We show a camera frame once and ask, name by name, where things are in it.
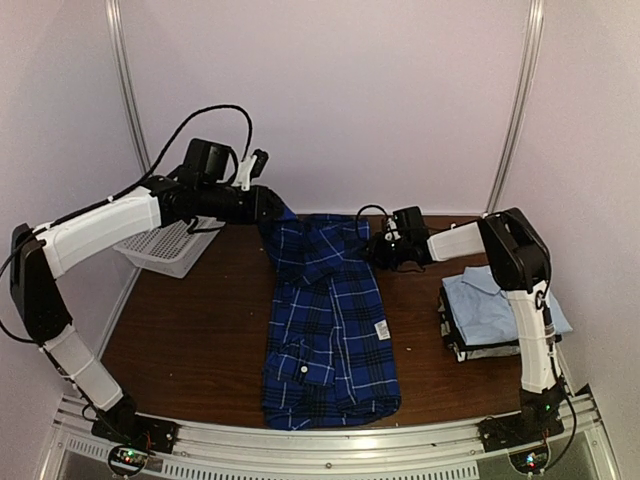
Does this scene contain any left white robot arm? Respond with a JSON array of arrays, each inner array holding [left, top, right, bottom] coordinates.
[[7, 139, 284, 444]]

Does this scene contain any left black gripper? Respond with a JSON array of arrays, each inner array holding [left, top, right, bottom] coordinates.
[[199, 183, 284, 226]]

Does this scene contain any circuit board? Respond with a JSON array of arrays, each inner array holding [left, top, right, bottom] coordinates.
[[509, 446, 550, 475], [107, 445, 150, 476]]

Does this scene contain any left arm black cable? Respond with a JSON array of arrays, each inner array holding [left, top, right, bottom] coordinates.
[[107, 104, 255, 201]]

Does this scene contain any left aluminium frame post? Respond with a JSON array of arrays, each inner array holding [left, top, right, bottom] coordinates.
[[104, 0, 151, 172]]

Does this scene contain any white plastic mesh basket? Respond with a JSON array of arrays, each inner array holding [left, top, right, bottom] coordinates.
[[113, 217, 224, 279]]

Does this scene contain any right circuit board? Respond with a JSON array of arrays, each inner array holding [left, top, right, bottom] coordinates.
[[509, 446, 550, 475]]

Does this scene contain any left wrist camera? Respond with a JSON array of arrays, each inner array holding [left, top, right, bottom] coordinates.
[[232, 149, 269, 191]]

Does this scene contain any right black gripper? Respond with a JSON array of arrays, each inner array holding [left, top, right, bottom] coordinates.
[[357, 231, 412, 271]]

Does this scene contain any right aluminium frame post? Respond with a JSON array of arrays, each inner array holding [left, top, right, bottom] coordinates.
[[485, 0, 546, 213]]

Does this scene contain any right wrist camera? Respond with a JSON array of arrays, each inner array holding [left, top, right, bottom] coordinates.
[[383, 217, 401, 242]]

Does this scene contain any aluminium frame post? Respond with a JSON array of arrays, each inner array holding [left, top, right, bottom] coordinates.
[[485, 0, 546, 213], [104, 0, 151, 172]]

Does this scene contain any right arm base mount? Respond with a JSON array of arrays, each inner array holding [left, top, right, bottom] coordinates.
[[478, 385, 565, 452]]

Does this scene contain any blue plaid long sleeve shirt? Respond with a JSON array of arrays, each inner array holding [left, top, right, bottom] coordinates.
[[258, 209, 402, 431]]

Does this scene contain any light blue folded shirt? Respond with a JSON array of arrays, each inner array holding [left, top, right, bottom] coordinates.
[[441, 264, 574, 347]]

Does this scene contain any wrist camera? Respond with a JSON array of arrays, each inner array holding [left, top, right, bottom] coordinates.
[[383, 217, 401, 242], [232, 149, 269, 191]]

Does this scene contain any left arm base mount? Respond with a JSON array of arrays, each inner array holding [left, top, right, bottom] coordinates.
[[91, 393, 179, 454]]

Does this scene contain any left circuit board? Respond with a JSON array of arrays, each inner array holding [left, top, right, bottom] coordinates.
[[107, 445, 150, 476]]

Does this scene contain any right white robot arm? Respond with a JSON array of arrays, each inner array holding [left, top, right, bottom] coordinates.
[[363, 207, 561, 395]]

